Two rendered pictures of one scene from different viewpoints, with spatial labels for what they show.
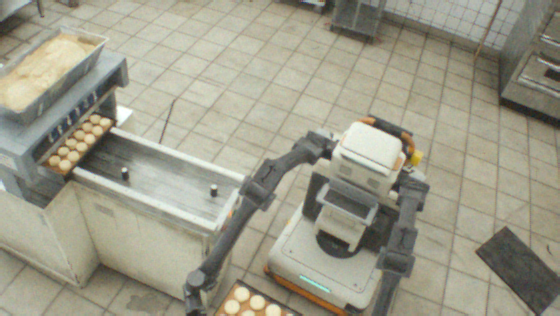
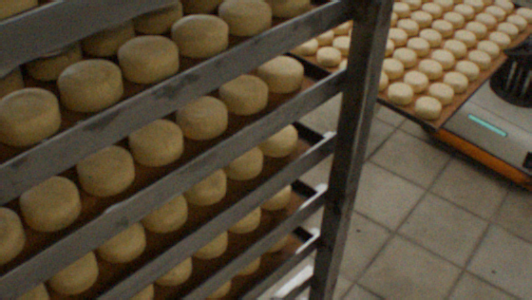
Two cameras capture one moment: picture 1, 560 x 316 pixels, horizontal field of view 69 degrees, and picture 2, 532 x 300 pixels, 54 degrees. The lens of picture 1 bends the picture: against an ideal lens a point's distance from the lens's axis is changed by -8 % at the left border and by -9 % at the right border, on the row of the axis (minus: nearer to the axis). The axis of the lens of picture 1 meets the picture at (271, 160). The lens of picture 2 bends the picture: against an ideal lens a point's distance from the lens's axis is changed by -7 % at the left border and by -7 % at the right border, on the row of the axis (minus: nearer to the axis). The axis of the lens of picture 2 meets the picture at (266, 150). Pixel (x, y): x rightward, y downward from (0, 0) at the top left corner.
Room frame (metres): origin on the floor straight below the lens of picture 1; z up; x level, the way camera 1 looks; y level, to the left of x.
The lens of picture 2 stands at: (-0.85, -0.07, 1.56)
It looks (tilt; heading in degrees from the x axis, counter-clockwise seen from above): 40 degrees down; 19
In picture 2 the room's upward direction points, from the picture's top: 3 degrees clockwise
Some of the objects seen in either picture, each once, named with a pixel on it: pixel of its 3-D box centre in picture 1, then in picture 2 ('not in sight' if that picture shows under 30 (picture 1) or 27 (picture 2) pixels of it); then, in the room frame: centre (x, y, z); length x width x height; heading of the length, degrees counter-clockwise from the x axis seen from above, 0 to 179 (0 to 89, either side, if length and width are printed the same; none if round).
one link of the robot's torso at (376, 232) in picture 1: (352, 231); not in sight; (1.29, -0.46, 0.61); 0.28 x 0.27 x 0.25; 68
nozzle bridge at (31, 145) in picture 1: (57, 118); not in sight; (1.34, 1.00, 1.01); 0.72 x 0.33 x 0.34; 166
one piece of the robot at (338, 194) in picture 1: (347, 205); not in sight; (1.20, -0.35, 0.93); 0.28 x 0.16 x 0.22; 68
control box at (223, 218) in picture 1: (226, 217); not in sight; (1.14, 0.16, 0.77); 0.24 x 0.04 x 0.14; 166
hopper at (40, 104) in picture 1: (45, 76); not in sight; (1.34, 1.00, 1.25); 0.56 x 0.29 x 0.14; 166
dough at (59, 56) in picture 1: (44, 71); not in sight; (1.34, 1.00, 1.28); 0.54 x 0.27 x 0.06; 166
